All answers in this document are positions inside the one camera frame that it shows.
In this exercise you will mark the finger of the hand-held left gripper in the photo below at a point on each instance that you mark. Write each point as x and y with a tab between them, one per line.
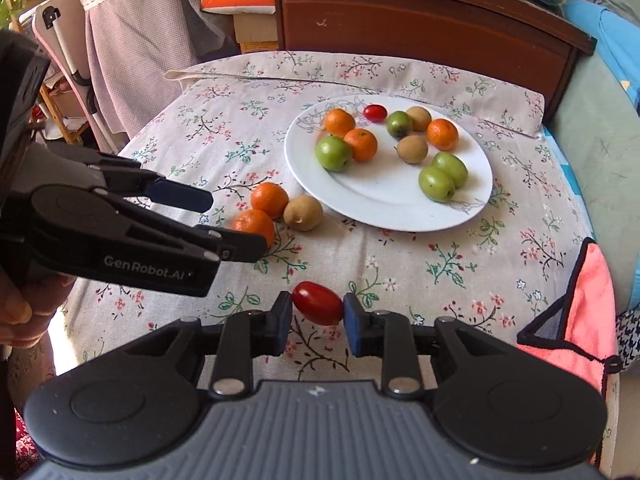
180	196
240	249

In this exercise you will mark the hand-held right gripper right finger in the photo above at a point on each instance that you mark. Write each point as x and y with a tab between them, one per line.
352	327

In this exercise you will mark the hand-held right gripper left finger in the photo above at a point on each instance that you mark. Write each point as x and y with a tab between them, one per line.
284	325

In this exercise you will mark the orange tangerine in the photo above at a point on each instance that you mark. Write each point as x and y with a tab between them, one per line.
340	121
442	133
270	199
257	222
361	144

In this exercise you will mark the red cherry tomato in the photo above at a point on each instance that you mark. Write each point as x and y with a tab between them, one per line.
375	112
318	303

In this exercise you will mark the green jujube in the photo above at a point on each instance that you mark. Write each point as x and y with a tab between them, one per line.
333	152
452	166
399	124
436	184

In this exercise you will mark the white floral plate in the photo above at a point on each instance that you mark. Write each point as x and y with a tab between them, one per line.
380	195

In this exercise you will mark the brown kiwi fruit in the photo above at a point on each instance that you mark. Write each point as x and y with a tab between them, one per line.
412	149
419	117
302	212

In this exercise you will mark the person's left hand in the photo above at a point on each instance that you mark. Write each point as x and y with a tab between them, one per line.
25	310

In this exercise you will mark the wooden rack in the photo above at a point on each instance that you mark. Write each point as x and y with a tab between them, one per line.
75	135

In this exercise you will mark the lilac checkered cloth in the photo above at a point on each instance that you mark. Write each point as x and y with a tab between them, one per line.
140	60

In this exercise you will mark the brown cardboard box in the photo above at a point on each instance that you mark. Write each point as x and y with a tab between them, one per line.
255	35

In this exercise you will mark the pink towel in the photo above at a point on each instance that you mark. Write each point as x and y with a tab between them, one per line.
585	310

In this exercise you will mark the black and white houndstooth cloth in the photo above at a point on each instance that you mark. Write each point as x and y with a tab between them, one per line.
630	340

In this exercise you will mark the dark wooden headboard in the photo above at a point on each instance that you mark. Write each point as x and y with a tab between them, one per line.
425	35

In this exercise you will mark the green cushion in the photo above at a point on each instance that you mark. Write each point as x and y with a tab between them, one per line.
600	160

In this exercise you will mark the pink and white frame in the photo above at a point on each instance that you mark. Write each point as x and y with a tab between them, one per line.
60	40

